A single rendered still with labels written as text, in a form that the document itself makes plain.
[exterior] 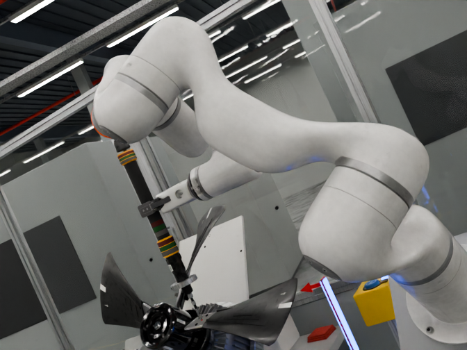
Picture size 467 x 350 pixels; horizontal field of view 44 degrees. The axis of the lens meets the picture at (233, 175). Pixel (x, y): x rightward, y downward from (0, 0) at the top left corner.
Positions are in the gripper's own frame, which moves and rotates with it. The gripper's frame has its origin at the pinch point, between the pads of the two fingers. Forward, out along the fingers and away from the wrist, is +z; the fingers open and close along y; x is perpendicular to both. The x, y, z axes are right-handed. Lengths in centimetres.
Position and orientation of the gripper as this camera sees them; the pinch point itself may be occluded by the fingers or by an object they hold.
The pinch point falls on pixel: (151, 207)
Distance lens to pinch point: 148.1
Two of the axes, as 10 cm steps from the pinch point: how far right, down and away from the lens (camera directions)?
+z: -8.1, 3.7, 4.6
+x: -4.1, -9.1, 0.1
